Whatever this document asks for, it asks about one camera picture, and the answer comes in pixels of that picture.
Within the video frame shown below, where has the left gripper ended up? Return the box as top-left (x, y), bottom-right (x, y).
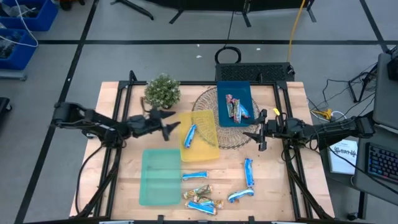
top-left (126, 108), bottom-right (182, 142)

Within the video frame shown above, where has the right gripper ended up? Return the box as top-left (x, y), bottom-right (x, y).
top-left (242, 108), bottom-right (289, 152)

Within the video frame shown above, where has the blue wrapper granola bar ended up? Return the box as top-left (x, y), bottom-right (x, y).
top-left (227, 187), bottom-right (255, 204)
top-left (183, 123), bottom-right (198, 149)
top-left (181, 170), bottom-right (210, 182)
top-left (185, 200), bottom-right (218, 217)
top-left (243, 157), bottom-right (256, 188)

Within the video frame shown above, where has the green orange granola bar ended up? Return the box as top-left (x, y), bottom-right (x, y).
top-left (193, 195), bottom-right (225, 210)
top-left (182, 184), bottom-right (214, 200)

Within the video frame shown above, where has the green plant in black pot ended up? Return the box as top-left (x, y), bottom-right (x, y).
top-left (143, 73), bottom-right (182, 110)

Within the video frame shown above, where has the round woven placemat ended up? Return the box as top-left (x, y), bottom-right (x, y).
top-left (191, 86), bottom-right (261, 150)

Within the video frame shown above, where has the dark blue plastic bin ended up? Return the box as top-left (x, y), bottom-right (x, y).
top-left (216, 80), bottom-right (256, 128)

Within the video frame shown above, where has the yellow translucent plastic bin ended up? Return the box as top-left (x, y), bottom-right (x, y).
top-left (178, 109), bottom-right (220, 163)

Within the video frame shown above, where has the teal translucent plastic bin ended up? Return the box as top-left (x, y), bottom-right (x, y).
top-left (138, 148), bottom-right (183, 207)

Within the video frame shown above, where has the black perforated computer case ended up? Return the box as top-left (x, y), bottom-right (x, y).
top-left (215, 62), bottom-right (296, 83)

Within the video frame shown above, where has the yellow power plug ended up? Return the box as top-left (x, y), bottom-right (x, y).
top-left (312, 108), bottom-right (334, 121)

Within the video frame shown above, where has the white printed paper sheet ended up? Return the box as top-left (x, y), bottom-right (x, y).
top-left (327, 138), bottom-right (359, 175)

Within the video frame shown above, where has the grey side desk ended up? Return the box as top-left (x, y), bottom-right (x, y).
top-left (353, 52), bottom-right (398, 207)

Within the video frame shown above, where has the black backlit keyboard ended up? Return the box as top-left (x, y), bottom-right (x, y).
top-left (366, 142), bottom-right (398, 185)

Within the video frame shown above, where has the black divider screen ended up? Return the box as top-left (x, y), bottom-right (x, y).
top-left (110, 0), bottom-right (318, 29)

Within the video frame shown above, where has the blue floor crate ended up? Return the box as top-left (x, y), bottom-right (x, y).
top-left (0, 28), bottom-right (39, 71)
top-left (0, 0), bottom-right (59, 32)

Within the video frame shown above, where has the black metal table frame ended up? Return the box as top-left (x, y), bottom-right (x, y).
top-left (70, 70), bottom-right (336, 224)

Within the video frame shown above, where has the black coiled cable loop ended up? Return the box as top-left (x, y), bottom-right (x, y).
top-left (214, 45), bottom-right (243, 65)

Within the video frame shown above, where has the yellow hanging cable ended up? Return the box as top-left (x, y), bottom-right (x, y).
top-left (285, 0), bottom-right (307, 63)

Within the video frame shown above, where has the white cable over crates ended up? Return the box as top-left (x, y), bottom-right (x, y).
top-left (0, 0), bottom-right (40, 49)

